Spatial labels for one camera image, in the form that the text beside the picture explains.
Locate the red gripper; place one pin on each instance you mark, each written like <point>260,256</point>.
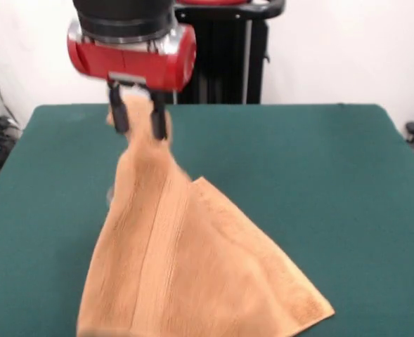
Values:
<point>133,65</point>

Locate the orange terry towel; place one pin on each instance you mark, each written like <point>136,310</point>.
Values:
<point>192,263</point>

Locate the dark green table cloth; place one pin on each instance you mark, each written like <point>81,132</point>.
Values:
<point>298,158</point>

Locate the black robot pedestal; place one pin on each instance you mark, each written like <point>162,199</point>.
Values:
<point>227,52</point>

